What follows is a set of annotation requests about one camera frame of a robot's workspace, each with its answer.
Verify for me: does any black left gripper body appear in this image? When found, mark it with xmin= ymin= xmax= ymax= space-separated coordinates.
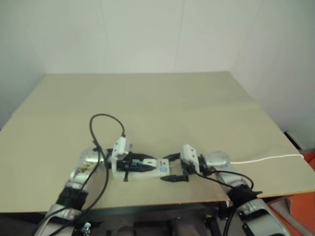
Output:
xmin=117 ymin=152 xmax=134 ymax=183

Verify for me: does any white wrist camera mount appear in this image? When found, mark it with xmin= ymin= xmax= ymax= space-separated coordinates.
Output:
xmin=180 ymin=144 xmax=199 ymax=173
xmin=111 ymin=136 xmax=130 ymax=173

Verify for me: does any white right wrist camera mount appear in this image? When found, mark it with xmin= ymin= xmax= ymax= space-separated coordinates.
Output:
xmin=180 ymin=144 xmax=199 ymax=173

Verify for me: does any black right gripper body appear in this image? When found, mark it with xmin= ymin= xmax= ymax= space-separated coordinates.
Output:
xmin=180 ymin=159 xmax=192 ymax=183

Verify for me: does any white power strip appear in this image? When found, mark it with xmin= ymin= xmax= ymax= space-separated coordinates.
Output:
xmin=112 ymin=158 xmax=171 ymax=180

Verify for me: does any white power strip cable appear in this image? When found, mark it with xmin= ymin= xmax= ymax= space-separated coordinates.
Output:
xmin=230 ymin=153 xmax=305 ymax=165

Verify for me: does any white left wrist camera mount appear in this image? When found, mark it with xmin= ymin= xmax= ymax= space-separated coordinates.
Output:
xmin=111 ymin=136 xmax=130 ymax=173

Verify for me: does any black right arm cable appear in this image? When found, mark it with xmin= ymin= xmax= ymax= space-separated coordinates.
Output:
xmin=193 ymin=171 xmax=263 ymax=236

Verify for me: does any black table frame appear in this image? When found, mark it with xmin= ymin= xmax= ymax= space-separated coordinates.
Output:
xmin=0 ymin=200 xmax=231 ymax=236

